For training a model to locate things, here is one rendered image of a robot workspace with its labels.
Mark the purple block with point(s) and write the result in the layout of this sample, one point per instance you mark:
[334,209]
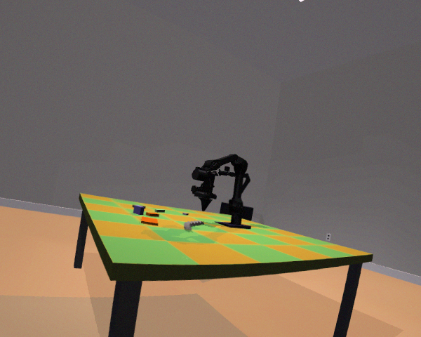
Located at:
[138,210]

